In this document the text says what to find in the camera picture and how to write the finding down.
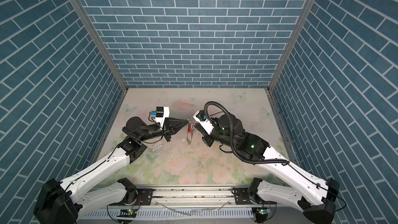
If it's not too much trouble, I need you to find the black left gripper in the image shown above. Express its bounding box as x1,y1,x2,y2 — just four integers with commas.
137,119,187,144

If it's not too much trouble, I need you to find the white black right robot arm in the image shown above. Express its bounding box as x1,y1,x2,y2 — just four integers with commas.
193,111,340,224

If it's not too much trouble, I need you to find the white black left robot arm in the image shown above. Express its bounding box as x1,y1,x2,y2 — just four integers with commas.
33,117,189,224

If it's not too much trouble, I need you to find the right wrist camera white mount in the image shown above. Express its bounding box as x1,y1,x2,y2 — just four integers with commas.
193,110,211,123

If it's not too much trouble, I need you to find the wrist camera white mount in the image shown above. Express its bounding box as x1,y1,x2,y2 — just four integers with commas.
193,110,211,123
148,106,170,128

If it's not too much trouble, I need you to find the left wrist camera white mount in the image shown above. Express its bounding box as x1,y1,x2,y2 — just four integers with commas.
148,106,170,128

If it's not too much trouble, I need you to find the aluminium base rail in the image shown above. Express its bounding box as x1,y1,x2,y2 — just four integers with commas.
136,185,280,207

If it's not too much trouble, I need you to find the black corrugated cable hose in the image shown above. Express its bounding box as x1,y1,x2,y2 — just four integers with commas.
203,101,290,165

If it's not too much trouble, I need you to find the white slotted cable duct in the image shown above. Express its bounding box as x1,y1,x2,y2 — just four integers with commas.
82,207,254,221

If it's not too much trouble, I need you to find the aluminium corner post left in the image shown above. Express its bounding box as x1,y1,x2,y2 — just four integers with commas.
69,0,128,93

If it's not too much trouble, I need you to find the aluminium corner post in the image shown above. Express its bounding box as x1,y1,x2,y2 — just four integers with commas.
268,0,315,92
69,0,128,93

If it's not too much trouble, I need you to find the aluminium corner post right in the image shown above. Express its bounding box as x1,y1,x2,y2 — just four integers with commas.
268,0,315,92

